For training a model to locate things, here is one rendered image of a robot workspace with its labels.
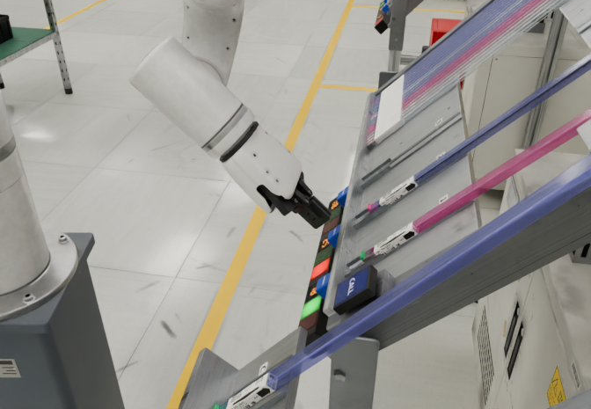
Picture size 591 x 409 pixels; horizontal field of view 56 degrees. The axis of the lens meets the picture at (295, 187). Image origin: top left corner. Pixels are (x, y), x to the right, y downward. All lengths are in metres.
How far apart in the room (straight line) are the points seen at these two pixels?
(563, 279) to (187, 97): 0.63
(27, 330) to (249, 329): 0.97
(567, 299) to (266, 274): 1.10
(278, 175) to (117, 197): 1.59
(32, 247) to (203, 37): 0.36
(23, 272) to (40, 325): 0.08
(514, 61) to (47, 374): 1.68
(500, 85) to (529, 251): 1.52
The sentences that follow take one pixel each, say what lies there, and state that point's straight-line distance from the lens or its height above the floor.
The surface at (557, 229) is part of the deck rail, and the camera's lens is 0.57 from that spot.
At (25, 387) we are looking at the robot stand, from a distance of 0.88.
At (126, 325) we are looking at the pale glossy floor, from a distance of 1.73.
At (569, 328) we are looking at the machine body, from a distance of 0.88.
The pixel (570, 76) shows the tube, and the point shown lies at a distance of 0.72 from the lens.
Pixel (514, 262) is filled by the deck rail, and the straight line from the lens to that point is 0.59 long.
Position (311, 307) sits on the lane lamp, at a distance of 0.77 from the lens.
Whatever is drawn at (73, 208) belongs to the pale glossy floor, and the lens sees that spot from 2.28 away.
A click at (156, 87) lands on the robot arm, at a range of 0.74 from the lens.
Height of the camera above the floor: 1.20
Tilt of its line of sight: 32 degrees down
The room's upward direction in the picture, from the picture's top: straight up
